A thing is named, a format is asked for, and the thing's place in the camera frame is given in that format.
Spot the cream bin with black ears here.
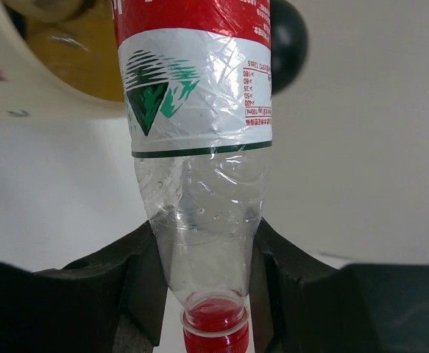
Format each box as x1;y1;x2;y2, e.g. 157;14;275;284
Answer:
0;1;309;125

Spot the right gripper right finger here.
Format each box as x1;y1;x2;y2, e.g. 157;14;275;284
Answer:
249;221;429;352

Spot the black label black cap bottle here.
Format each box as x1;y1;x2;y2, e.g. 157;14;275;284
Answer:
3;0;97;24

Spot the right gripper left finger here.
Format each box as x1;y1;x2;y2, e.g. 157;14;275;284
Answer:
0;224;167;352

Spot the red label clear bottle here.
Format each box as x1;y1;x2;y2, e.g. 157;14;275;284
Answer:
112;1;272;352

